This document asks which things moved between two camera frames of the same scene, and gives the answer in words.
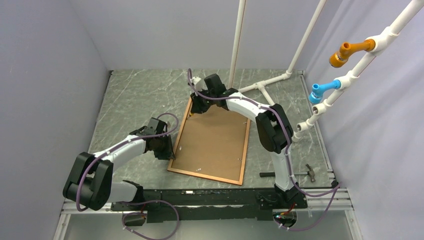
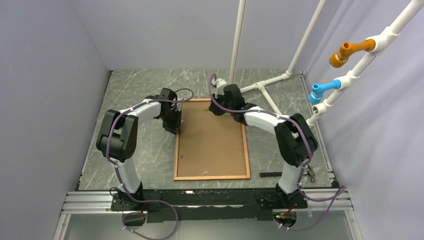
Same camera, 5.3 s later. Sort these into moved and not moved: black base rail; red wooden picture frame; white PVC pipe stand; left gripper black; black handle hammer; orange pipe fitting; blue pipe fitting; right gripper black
Moved: left gripper black; right gripper black; red wooden picture frame
Not moved: orange pipe fitting; white PVC pipe stand; black base rail; black handle hammer; blue pipe fitting
